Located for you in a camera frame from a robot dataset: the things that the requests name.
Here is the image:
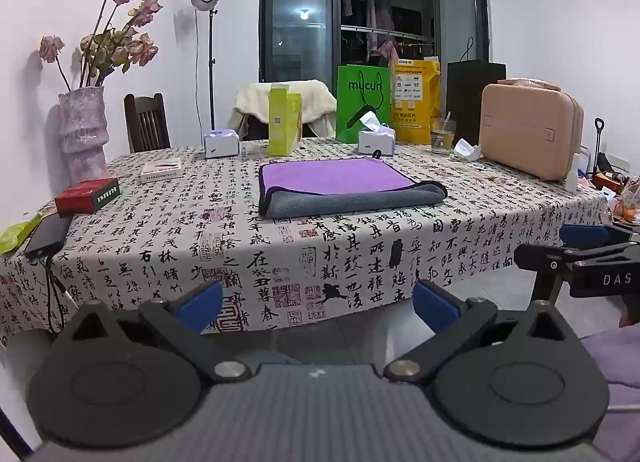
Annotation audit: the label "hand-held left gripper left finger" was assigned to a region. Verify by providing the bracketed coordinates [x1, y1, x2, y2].
[52, 282, 251, 384]

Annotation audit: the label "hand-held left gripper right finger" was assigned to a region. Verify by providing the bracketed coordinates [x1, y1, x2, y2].
[384, 279, 583, 384]

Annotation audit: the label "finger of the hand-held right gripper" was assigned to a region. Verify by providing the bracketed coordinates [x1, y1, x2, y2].
[559, 223, 640, 249]
[513, 242, 581, 304]

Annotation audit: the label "purple and grey towel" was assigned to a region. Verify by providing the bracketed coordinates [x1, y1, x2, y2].
[257, 156, 448, 219]

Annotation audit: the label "white bottle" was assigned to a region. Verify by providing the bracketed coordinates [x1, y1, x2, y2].
[565, 152, 581, 193]

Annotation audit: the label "clear plastic bag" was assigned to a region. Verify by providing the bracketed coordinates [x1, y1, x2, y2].
[612, 177, 640, 223]

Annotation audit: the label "person's purple clothing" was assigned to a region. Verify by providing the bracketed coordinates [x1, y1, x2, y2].
[582, 324, 640, 462]

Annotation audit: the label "calligraphy print tablecloth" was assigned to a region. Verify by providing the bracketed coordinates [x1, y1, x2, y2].
[0, 137, 613, 350]

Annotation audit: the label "pink hard case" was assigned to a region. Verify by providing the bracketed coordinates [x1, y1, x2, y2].
[479, 79, 585, 181]

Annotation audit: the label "crumpled white paper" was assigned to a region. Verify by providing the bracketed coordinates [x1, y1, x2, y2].
[452, 138, 483, 161]

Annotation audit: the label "flat white box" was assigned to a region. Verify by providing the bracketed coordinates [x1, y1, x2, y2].
[140, 158, 182, 184]

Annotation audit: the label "glass cup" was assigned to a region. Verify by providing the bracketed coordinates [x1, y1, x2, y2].
[430, 112, 457, 155]

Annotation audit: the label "red box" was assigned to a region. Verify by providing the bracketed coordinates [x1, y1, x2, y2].
[54, 178, 122, 219]

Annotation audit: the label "white box with purple lid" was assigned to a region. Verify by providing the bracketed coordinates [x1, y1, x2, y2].
[203, 128, 240, 159]

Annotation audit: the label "black phone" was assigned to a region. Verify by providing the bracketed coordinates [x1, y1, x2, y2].
[23, 213, 73, 259]

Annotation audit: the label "white tissue box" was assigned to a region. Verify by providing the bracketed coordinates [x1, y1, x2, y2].
[358, 111, 397, 157]

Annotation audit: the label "black box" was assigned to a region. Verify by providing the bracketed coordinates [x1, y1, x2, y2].
[446, 59, 507, 135]

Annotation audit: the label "dark wooden chair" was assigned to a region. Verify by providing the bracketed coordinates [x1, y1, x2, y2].
[123, 93, 172, 154]

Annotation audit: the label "yellow paper bag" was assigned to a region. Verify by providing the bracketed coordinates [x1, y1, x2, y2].
[390, 58, 442, 145]

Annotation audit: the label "yellow-green carton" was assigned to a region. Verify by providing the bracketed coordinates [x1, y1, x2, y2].
[267, 83, 304, 157]

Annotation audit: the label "green packet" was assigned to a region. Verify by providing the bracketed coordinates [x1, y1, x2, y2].
[0, 214, 43, 254]

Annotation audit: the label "pink textured vase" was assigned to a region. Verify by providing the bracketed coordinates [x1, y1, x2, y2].
[56, 86, 109, 186]

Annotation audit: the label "white fluffy cloth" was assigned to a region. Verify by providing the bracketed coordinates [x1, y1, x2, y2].
[229, 79, 338, 140]

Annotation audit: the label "green paper bag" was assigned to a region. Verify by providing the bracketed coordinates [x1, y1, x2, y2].
[336, 64, 392, 144]

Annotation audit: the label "dried pink roses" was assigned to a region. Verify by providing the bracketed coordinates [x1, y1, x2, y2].
[39, 0, 164, 90]

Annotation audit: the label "hanging clothes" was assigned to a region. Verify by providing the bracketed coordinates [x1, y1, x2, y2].
[342, 0, 436, 63]

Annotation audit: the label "black handle pole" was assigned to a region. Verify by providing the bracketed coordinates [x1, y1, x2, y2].
[592, 118, 606, 178]

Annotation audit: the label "black cable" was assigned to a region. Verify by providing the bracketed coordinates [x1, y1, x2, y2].
[44, 254, 76, 330]

